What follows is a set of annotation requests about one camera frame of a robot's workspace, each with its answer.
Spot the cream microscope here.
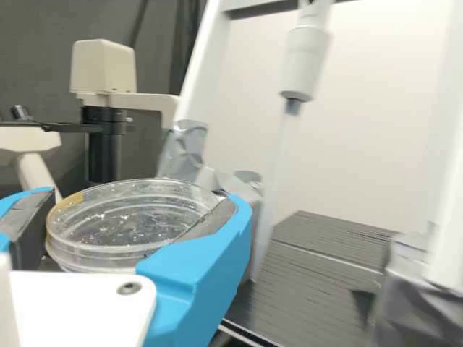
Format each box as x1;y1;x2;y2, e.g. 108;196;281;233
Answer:
0;38;182;203

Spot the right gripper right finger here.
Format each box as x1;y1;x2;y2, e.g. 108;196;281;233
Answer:
135;193;254;347

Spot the petri dish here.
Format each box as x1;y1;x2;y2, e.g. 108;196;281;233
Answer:
45;178;221;274

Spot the black platform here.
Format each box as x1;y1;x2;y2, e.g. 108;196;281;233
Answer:
216;209;435;347

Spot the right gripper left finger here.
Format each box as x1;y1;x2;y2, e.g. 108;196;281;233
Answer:
0;185;64;270

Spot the white pipette stand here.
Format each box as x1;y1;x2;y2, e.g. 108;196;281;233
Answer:
155;0;463;347

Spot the pipette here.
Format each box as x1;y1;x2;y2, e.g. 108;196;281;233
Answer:
252;0;336;286

